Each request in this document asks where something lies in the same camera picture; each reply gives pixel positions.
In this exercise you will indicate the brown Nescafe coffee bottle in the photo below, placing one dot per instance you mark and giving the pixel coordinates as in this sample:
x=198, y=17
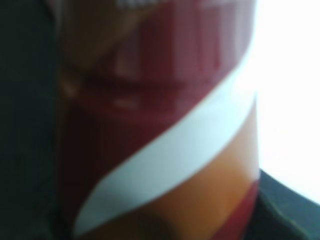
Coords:
x=156, y=118

